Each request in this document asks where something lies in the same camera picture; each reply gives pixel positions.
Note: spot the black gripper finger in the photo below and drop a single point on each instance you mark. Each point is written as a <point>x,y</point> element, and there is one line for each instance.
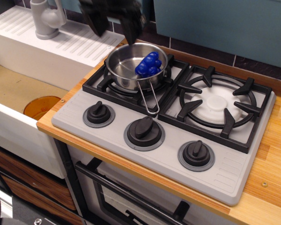
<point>93,17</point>
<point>133,23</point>

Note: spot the grey toy faucet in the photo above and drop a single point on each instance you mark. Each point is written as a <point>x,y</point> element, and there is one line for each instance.
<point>47,21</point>

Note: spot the wooden upper drawer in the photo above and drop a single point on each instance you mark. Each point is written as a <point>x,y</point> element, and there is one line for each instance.
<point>37,178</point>

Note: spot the black burner grate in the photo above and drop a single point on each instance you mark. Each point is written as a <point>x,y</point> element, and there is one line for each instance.
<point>101,85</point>
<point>255,100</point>

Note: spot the black stove knob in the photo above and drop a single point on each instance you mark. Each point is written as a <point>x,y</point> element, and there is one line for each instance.
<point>99,115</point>
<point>196,156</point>
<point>144,134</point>

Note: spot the toy oven door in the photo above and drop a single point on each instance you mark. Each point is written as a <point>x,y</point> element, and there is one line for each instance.
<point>122,199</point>

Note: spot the grey toy stove top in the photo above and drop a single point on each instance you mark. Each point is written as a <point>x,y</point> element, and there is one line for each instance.
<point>224,181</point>

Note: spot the black middle stove knob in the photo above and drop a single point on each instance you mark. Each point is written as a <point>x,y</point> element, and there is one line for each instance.
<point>144,134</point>

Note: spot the stainless steel pan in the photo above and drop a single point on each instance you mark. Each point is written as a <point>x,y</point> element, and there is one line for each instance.
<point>122,62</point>

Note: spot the white toy sink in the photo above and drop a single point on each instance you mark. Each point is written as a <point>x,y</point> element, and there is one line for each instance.
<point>31,68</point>

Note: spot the orange plastic drain cup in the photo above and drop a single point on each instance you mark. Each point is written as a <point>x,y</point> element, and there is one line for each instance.
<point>38,107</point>

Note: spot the black left burner grate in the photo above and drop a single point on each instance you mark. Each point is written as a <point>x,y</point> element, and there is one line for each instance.
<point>101,85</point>

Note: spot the blue toy blueberry cluster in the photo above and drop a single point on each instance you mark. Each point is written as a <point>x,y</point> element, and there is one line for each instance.
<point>149,66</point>

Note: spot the wooden drawer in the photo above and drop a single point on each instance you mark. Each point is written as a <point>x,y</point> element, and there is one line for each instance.
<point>38,199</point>
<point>37,178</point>

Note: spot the wooden lower drawer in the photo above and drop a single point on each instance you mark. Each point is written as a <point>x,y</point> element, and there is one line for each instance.
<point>38,199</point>

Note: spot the black left stove knob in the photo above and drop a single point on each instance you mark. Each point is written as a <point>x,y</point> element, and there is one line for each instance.
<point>99,115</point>

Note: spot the black right stove knob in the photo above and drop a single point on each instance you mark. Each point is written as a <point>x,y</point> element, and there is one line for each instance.
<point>196,156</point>

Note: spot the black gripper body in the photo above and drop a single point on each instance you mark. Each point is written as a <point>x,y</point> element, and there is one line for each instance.
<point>115,8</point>

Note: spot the black right burner grate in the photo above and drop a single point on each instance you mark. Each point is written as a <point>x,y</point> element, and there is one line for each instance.
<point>255,100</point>

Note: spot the black oven door handle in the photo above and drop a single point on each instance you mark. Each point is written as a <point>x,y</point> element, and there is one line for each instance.
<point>175,219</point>

